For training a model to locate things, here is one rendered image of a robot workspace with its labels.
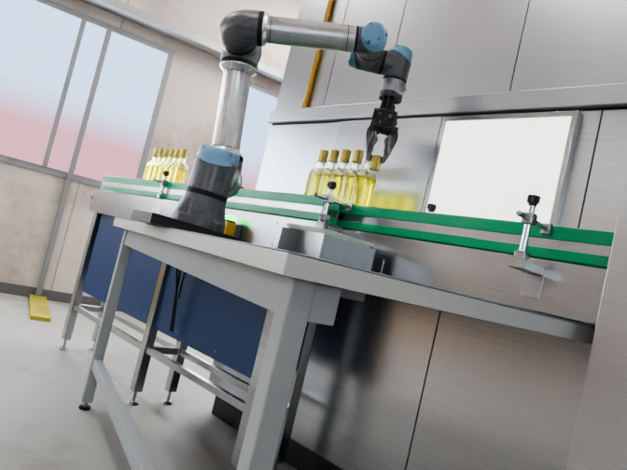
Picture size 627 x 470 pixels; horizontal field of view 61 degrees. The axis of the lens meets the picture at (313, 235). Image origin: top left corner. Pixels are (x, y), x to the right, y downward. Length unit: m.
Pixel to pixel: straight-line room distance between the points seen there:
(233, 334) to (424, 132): 0.96
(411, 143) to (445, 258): 0.55
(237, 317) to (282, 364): 1.12
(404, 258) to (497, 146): 0.45
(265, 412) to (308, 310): 0.16
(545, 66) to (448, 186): 0.45
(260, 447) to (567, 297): 0.79
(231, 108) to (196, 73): 3.35
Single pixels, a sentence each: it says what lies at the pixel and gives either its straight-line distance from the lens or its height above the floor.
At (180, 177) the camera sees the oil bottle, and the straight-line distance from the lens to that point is 2.71.
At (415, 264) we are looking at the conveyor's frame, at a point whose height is 0.81.
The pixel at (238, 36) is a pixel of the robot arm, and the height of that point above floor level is 1.32.
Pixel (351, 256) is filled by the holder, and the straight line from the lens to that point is 1.46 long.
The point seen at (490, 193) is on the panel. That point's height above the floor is 1.07.
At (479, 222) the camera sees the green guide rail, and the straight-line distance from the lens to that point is 1.47.
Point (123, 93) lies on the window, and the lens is 4.79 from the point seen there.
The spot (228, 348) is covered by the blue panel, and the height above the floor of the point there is 0.39.
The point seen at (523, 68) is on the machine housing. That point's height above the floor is 1.48.
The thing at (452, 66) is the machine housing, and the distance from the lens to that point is 1.95.
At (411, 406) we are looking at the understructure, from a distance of 1.75.
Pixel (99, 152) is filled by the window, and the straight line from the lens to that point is 4.70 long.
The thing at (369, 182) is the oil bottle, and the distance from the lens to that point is 1.76.
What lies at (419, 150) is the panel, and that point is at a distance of 1.85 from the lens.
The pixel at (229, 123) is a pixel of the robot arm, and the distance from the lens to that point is 1.64.
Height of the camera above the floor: 0.73
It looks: 3 degrees up
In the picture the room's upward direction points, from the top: 13 degrees clockwise
